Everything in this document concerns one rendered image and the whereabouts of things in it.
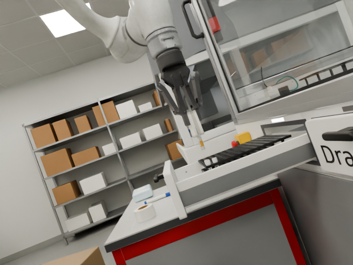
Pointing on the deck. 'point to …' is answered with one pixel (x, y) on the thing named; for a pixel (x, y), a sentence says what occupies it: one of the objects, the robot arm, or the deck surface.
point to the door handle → (189, 21)
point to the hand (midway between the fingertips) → (194, 123)
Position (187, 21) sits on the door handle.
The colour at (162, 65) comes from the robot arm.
